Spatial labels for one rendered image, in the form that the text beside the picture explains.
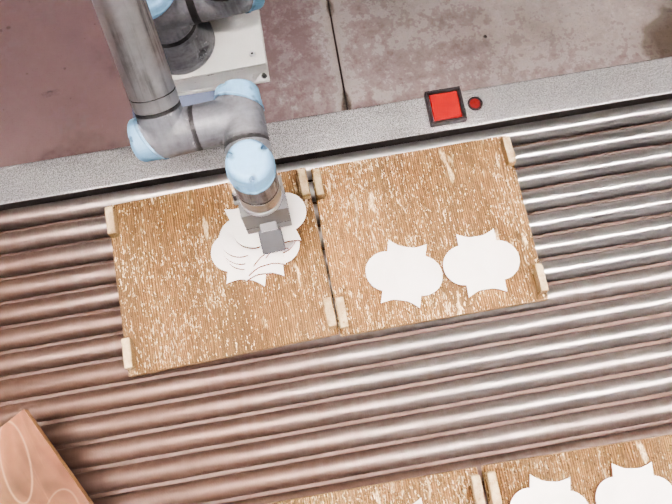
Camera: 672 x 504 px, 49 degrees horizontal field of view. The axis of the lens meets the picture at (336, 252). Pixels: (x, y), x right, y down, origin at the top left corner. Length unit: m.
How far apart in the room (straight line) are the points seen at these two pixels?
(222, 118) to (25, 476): 0.70
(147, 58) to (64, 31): 1.78
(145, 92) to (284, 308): 0.50
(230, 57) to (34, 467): 0.89
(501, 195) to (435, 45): 1.29
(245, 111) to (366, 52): 1.54
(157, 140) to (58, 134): 1.55
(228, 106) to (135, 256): 0.44
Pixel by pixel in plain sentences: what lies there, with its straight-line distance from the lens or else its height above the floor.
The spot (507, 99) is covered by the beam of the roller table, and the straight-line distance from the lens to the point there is 1.63.
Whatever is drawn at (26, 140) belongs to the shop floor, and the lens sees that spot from 2.79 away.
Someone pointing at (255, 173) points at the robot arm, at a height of 1.29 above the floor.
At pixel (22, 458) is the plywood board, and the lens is 1.42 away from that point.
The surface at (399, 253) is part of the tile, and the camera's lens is 1.45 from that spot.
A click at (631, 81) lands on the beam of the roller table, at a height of 0.92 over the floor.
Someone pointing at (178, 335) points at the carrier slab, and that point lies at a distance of 1.46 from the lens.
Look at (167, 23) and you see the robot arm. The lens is 1.49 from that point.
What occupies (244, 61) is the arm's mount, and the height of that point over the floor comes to 0.95.
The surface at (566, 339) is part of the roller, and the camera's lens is 1.50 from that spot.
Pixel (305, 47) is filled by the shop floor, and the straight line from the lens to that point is 2.72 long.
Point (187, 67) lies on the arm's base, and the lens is 1.61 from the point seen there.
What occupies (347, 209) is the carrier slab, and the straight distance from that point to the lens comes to 1.48.
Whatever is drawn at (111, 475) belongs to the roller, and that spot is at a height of 0.92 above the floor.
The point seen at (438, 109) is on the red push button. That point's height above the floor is 0.93.
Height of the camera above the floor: 2.34
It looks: 75 degrees down
